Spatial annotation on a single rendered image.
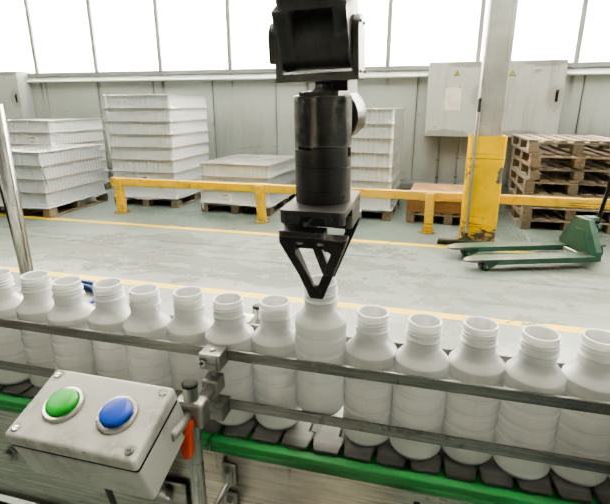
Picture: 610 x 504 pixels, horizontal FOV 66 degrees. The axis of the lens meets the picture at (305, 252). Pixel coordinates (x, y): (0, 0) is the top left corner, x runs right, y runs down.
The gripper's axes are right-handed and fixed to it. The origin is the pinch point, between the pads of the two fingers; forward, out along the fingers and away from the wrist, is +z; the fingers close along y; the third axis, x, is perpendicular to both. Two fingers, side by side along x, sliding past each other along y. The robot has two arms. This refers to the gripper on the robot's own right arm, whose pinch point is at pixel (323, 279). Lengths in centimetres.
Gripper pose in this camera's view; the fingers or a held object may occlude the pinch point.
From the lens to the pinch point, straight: 52.2
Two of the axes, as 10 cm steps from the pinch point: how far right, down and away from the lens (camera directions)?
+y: 2.6, -3.3, 9.1
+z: 0.2, 9.4, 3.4
